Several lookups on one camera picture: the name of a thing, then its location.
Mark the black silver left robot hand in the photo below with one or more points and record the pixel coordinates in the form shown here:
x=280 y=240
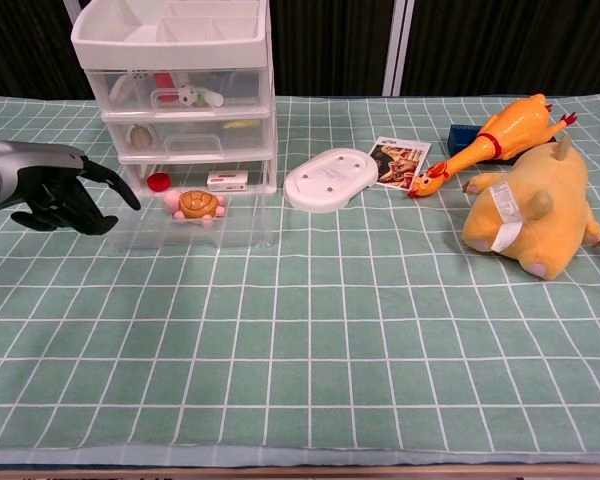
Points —
x=40 y=170

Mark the pink brown turtle toy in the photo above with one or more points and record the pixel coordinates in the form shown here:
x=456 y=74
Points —
x=197 y=204

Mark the white plastic drawer cabinet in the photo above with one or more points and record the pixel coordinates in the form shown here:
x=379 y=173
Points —
x=180 y=47

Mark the brown egg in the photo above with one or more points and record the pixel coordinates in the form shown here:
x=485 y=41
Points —
x=140 y=136

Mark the red plastic cap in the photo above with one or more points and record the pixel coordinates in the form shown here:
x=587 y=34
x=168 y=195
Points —
x=159 y=182

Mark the red toy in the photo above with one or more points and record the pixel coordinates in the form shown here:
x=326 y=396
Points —
x=163 y=82

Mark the white animal figure toy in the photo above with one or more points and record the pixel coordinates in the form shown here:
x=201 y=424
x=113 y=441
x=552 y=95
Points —
x=187 y=95

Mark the small white red box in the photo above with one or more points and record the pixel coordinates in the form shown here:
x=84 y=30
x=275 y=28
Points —
x=226 y=181

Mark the white oval plastic base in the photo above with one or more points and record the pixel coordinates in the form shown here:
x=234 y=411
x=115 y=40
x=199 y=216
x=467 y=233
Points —
x=330 y=180

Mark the green checked tablecloth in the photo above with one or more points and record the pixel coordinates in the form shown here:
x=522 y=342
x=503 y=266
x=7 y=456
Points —
x=300 y=325

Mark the picture card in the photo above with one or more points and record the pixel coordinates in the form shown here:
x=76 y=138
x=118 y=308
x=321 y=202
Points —
x=402 y=162

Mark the dark blue box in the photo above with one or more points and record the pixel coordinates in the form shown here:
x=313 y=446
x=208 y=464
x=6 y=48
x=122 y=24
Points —
x=462 y=137

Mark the orange rubber chicken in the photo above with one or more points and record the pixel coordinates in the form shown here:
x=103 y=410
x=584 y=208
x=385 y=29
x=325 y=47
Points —
x=510 y=127

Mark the yellow plush pig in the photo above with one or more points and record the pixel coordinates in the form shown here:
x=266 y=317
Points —
x=540 y=215

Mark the white frame post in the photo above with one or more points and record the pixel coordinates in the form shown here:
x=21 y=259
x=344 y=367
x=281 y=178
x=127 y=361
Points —
x=397 y=47
x=71 y=5

